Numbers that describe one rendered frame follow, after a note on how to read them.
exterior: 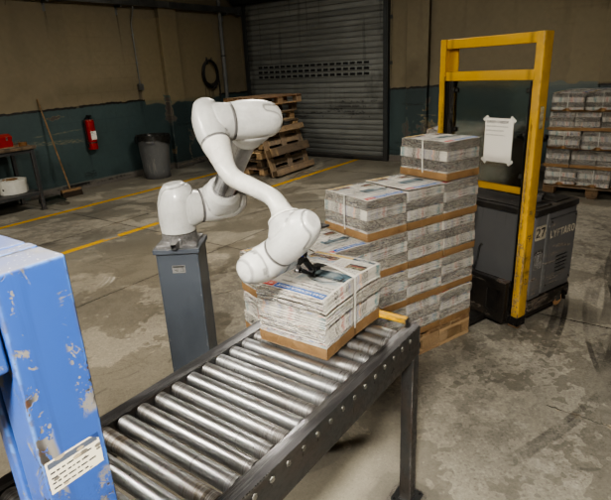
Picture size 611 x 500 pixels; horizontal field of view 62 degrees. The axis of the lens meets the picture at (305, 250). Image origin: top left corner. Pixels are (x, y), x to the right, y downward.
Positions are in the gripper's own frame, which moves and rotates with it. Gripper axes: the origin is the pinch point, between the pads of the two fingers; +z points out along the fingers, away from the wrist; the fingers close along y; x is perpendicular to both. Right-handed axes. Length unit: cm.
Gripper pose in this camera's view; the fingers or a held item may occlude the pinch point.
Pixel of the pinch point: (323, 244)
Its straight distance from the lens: 180.9
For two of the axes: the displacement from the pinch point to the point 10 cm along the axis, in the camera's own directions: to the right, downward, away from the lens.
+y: -0.2, 9.7, 2.6
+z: 5.9, -2.0, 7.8
